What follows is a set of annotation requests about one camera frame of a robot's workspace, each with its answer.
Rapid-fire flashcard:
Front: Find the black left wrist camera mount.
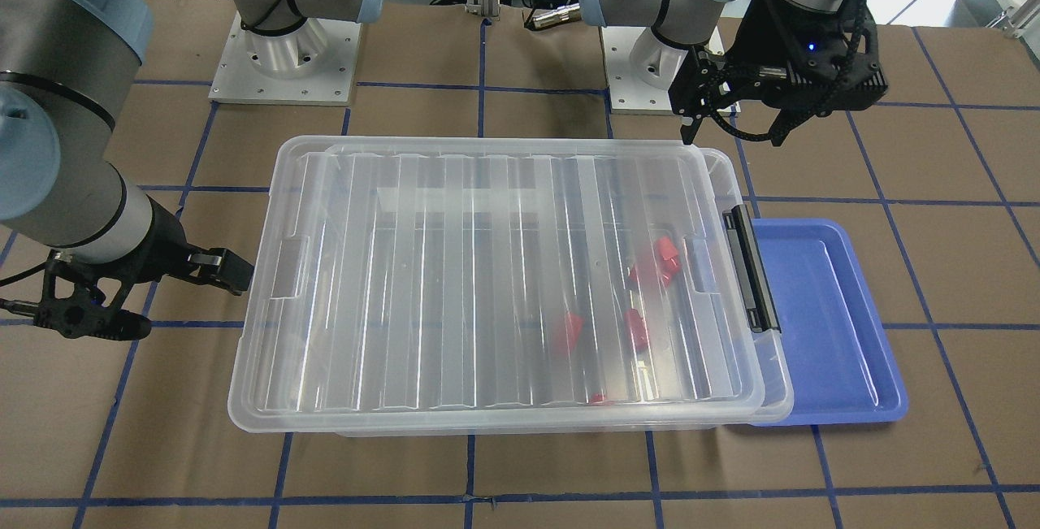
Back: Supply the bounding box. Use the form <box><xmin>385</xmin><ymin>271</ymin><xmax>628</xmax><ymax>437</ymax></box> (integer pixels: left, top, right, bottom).
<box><xmin>776</xmin><ymin>29</ymin><xmax>889</xmax><ymax>111</ymax></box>

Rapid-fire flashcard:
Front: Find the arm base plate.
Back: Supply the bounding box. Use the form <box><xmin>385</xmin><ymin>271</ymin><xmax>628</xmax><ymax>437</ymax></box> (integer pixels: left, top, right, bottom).
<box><xmin>209</xmin><ymin>18</ymin><xmax>363</xmax><ymax>106</ymax></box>
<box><xmin>600</xmin><ymin>26</ymin><xmax>687</xmax><ymax>115</ymax></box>

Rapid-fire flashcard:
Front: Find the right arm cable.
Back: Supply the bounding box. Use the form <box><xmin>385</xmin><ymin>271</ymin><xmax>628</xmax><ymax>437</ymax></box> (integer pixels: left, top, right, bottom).
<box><xmin>707</xmin><ymin>0</ymin><xmax>882</xmax><ymax>142</ymax></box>

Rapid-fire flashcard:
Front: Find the clear plastic storage box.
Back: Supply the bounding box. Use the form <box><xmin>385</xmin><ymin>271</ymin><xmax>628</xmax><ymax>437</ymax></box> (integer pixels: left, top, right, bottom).
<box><xmin>321</xmin><ymin>147</ymin><xmax>785</xmax><ymax>438</ymax></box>

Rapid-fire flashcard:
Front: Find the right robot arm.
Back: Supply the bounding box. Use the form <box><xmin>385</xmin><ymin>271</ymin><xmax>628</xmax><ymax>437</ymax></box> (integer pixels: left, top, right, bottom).
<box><xmin>1</xmin><ymin>0</ymin><xmax>254</xmax><ymax>295</ymax></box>

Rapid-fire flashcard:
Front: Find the clear plastic box lid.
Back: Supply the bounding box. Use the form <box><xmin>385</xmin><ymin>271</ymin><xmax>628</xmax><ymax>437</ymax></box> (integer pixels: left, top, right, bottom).
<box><xmin>227</xmin><ymin>136</ymin><xmax>795</xmax><ymax>434</ymax></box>

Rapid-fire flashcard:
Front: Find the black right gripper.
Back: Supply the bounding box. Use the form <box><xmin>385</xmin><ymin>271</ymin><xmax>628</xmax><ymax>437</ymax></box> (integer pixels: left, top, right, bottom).
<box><xmin>49</xmin><ymin>208</ymin><xmax>255</xmax><ymax>296</ymax></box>

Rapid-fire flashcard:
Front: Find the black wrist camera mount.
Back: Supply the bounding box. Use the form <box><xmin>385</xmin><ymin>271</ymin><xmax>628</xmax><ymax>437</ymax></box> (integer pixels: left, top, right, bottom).
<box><xmin>31</xmin><ymin>255</ymin><xmax>152</xmax><ymax>341</ymax></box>
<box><xmin>776</xmin><ymin>29</ymin><xmax>889</xmax><ymax>111</ymax></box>

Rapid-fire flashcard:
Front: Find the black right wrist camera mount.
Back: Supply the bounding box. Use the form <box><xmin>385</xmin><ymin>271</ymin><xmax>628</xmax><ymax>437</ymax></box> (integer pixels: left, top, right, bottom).
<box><xmin>31</xmin><ymin>255</ymin><xmax>152</xmax><ymax>341</ymax></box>

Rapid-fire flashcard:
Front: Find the blue plastic tray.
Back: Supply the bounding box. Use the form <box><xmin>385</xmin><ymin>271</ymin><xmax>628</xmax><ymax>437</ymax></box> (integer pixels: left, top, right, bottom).
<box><xmin>753</xmin><ymin>219</ymin><xmax>908</xmax><ymax>427</ymax></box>

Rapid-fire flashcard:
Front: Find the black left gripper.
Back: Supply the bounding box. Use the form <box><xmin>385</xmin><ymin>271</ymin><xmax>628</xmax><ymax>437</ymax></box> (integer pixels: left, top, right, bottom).
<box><xmin>672</xmin><ymin>0</ymin><xmax>877</xmax><ymax>147</ymax></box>

